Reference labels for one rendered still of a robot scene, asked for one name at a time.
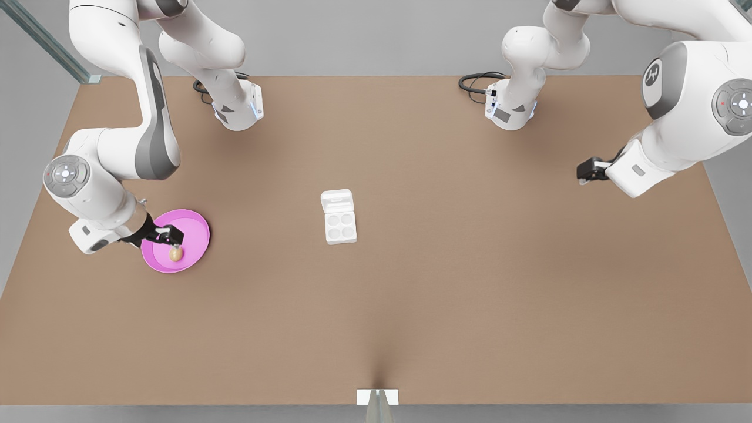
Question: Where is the white egg box lid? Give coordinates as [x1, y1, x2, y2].
[321, 189, 355, 214]

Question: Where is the white egg box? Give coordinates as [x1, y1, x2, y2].
[324, 210, 358, 246]

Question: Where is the black cable loop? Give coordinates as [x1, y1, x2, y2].
[193, 72, 251, 105]
[458, 72, 507, 105]

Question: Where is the pink round plate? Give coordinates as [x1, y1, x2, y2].
[141, 209, 210, 274]

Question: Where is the silver frame post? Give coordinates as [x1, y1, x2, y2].
[356, 388, 400, 423]
[0, 0, 102, 85]

